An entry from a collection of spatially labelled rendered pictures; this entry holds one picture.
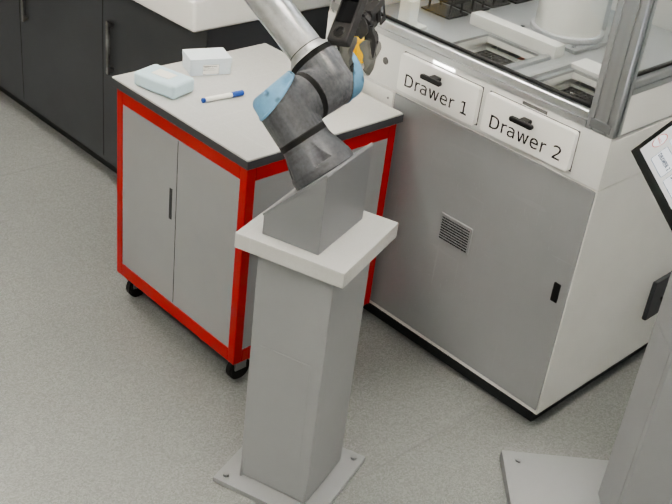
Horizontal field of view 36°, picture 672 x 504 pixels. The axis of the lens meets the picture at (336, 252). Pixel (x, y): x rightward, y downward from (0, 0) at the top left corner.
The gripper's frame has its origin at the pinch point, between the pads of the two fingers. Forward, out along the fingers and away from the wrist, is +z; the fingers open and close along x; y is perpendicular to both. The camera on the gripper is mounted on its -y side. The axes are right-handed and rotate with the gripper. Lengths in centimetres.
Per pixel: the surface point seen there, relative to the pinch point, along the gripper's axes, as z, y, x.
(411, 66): 40, 63, 19
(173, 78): 36, 28, 77
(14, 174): 114, 46, 184
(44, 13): 70, 92, 192
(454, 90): 41, 57, 4
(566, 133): 39, 47, -31
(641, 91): 28, 55, -47
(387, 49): 39, 68, 30
